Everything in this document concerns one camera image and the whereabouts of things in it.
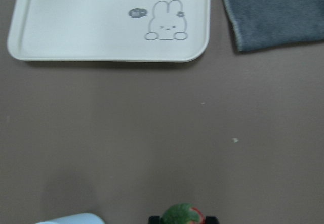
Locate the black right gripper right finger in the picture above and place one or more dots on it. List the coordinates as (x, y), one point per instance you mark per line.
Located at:
(211, 220)

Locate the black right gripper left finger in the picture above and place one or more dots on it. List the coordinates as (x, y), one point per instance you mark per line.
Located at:
(154, 220)

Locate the red strawberry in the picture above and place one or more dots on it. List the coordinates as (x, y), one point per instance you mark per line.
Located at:
(182, 213)

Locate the light blue plastic cup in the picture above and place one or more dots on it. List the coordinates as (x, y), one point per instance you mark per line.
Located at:
(83, 218)

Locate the cream rabbit serving tray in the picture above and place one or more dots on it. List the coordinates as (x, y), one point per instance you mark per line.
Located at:
(109, 30)

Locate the grey folded cloth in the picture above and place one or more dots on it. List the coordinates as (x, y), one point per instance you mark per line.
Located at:
(260, 24)

